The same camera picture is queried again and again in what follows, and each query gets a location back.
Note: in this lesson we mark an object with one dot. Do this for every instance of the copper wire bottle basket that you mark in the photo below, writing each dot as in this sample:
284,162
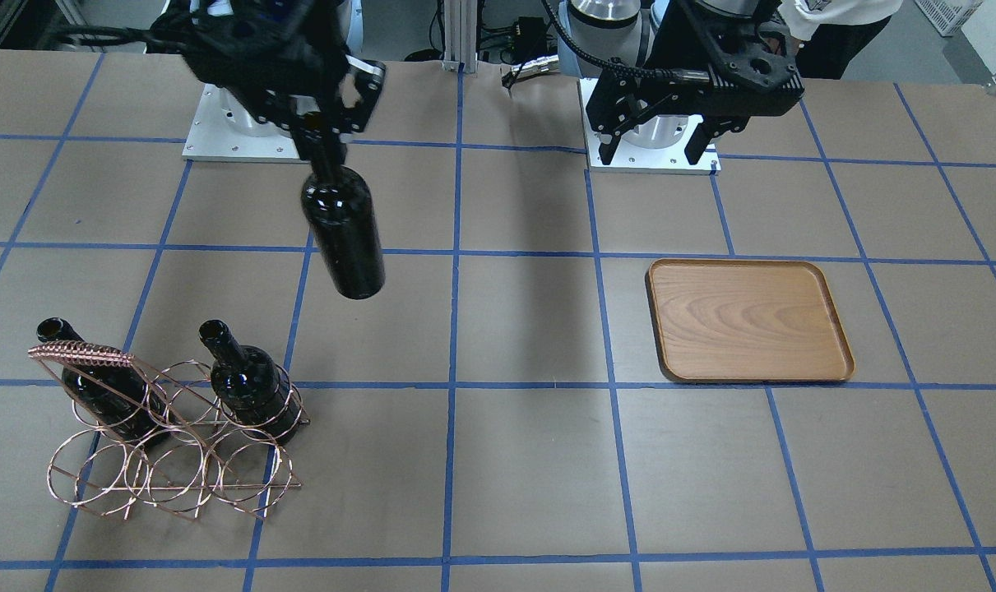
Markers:
197,452

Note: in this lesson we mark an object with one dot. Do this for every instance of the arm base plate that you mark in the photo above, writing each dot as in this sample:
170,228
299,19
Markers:
223,131
654,147

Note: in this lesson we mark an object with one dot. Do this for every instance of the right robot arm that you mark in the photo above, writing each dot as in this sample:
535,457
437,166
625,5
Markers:
79,36

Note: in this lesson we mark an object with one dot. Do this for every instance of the aluminium frame post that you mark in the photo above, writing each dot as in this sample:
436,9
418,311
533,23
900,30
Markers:
460,35

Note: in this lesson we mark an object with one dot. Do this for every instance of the dark wine bottle far end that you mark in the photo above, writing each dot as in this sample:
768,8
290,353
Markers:
119,398

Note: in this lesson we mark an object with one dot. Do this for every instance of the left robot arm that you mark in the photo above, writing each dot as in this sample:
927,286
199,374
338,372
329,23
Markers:
592,31

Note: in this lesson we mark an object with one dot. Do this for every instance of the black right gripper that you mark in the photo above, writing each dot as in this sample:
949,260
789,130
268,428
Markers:
310,130

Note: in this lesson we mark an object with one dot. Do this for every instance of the dark wine bottle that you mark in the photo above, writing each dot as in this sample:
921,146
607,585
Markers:
257,392
337,204

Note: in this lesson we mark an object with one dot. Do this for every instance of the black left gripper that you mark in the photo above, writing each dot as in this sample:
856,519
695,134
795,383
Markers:
615,108

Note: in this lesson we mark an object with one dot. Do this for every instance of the wooden tray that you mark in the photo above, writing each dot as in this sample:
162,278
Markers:
737,321

